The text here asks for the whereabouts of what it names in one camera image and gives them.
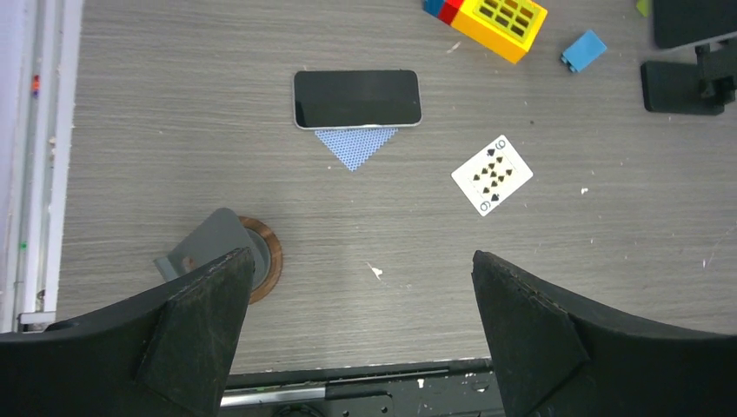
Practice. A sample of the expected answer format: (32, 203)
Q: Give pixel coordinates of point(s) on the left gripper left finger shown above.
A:
(164, 352)

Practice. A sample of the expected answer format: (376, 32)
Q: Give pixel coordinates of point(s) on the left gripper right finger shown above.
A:
(557, 353)

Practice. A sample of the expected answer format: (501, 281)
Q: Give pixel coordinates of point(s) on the silver phone black screen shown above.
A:
(356, 98)

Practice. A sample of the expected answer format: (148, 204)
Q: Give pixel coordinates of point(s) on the white-edged phone black screen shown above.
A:
(677, 23)

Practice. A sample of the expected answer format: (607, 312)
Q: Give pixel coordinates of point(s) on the black folding phone stand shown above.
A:
(703, 88)

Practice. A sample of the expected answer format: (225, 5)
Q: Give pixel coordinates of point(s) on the nine of spades card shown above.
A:
(492, 175)

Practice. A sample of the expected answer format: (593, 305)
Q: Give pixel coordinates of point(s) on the small blue block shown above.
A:
(583, 51)

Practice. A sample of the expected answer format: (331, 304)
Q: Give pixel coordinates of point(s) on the yellow red blue block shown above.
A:
(506, 27)

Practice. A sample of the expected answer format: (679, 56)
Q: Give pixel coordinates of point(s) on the green block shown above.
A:
(643, 7)

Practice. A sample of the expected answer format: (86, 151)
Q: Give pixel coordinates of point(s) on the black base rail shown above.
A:
(436, 388)

